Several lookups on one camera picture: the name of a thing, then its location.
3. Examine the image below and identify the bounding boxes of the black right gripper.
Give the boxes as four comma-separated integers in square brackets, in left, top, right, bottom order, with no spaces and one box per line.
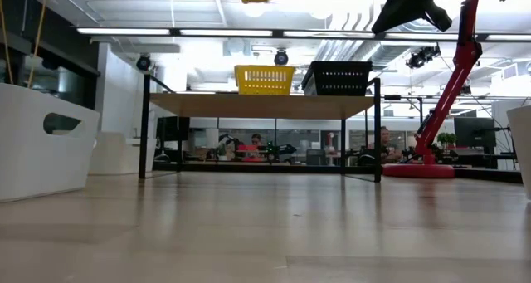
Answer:
[371,0,454,35]

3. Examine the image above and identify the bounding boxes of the white plastic basket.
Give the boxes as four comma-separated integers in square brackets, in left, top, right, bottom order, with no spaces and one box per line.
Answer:
[89,131,158,176]
[506,105,531,201]
[0,82,100,203]

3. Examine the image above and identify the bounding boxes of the black ceiling track light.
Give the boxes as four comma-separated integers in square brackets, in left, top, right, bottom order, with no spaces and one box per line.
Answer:
[405,45,442,70]

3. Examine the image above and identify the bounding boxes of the green potted plant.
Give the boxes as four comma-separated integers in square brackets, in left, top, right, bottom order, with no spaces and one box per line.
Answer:
[436,132,457,148]

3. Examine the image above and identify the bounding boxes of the black computer monitor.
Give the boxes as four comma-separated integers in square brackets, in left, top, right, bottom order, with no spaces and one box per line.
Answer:
[156,116,191,142]
[453,116,498,149]

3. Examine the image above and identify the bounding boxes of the red desk lamp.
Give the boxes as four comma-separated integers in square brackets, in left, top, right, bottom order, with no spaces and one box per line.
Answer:
[382,0,485,179]

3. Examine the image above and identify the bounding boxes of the long linear light fixture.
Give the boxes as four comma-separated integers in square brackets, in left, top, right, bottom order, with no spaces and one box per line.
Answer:
[76,27,531,42]

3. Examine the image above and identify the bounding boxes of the silver ventilation duct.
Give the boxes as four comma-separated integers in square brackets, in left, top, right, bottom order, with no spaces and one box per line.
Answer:
[364,25,461,71]

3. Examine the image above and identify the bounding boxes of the wooden shelf with black frame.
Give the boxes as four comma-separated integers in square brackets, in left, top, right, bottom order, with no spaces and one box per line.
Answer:
[139,73,382,183]

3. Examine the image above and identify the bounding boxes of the black aluminium rig frame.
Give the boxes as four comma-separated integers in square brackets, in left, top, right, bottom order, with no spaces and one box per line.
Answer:
[152,161,524,184]

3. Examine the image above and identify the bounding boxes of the yellow hanging cable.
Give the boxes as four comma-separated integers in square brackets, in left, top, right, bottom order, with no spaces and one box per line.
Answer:
[0,0,14,87]
[25,0,47,90]

